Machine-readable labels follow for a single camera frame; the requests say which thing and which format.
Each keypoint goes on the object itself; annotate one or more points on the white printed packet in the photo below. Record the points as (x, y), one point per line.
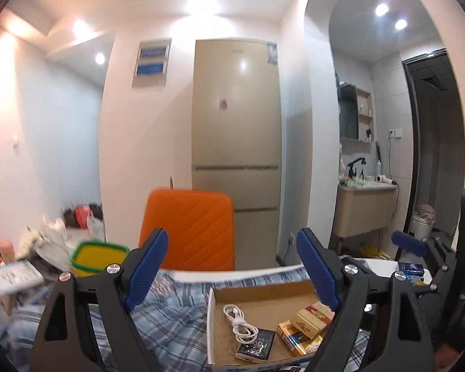
(13, 279)

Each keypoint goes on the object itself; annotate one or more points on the beige towel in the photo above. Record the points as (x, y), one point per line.
(426, 213)

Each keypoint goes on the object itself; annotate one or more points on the grey wall electrical panel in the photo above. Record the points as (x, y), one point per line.
(152, 62)

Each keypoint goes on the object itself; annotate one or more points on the red cigarette pack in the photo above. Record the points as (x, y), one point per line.
(321, 312)

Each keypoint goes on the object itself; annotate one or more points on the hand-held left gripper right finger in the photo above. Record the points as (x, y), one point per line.
(319, 275)

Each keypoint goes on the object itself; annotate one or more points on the recessed ceiling light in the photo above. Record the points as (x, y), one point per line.
(81, 27)
(401, 24)
(99, 58)
(381, 9)

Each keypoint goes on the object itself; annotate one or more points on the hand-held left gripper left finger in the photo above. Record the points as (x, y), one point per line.
(143, 275)

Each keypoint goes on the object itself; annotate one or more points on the pink cup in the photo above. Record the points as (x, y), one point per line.
(6, 250)

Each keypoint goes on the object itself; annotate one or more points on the beige cloth bag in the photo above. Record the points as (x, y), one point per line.
(42, 236)

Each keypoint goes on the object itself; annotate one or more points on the beige vanity cabinet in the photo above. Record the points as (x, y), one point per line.
(362, 211)

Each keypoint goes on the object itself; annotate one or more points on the black faucet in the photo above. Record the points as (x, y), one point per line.
(351, 168)

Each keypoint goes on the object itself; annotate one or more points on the dark door frame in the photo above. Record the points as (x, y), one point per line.
(412, 124)

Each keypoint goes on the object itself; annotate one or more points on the white bottle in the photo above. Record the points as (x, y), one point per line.
(379, 168)

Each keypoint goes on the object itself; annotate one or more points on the pink dotted sheet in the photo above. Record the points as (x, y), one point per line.
(163, 285)

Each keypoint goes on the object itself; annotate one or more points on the gold cigarette pack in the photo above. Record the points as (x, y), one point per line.
(296, 337)

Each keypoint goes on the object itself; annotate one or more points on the red plastic bag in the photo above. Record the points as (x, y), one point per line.
(82, 216)

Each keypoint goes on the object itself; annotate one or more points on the orange padded chair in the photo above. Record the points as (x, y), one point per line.
(195, 228)

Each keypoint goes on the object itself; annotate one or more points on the low wall socket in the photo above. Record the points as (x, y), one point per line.
(290, 240)

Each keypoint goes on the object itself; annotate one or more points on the white hair dryer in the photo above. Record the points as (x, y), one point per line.
(383, 178)

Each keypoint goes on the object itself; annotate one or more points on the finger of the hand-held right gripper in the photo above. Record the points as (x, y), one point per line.
(436, 285)
(409, 243)

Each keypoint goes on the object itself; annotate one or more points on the pink fridge magnet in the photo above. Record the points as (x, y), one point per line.
(223, 104)

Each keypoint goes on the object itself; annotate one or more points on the white hanging cloth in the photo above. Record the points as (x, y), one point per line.
(340, 157)

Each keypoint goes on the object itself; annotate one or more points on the blue plaid blanket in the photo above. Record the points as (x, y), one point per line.
(178, 317)

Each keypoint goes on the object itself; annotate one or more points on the yellow bin with green rim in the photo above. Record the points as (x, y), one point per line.
(97, 257)

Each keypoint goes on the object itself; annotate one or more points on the bathroom mirror cabinet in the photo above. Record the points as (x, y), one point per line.
(348, 112)

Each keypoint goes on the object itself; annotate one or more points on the beige refrigerator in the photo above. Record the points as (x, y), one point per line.
(236, 131)

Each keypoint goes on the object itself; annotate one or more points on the shallow cardboard box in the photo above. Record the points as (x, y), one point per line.
(263, 306)

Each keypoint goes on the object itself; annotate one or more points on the grey bag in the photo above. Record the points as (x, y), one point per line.
(56, 257)

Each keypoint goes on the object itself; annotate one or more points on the small blue box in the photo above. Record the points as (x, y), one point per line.
(410, 270)

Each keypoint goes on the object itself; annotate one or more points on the white wall socket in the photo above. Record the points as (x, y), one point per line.
(395, 132)

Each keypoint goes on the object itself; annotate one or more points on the blue label sticker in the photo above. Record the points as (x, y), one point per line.
(272, 52)

